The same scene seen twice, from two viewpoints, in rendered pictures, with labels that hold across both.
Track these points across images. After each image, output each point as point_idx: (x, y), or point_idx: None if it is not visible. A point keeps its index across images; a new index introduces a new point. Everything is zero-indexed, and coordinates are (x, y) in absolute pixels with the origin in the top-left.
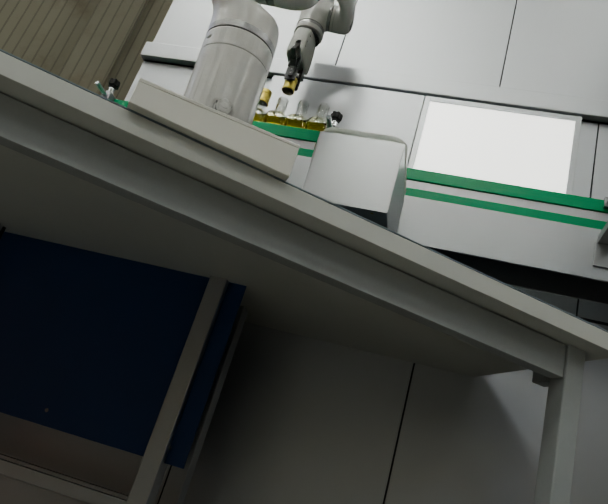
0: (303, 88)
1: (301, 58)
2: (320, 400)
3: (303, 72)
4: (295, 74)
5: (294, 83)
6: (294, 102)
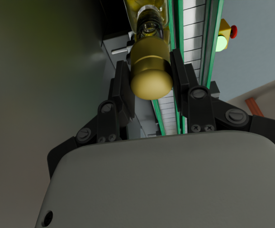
0: None
1: (211, 131)
2: None
3: (101, 140)
4: (182, 62)
5: (158, 52)
6: (34, 126)
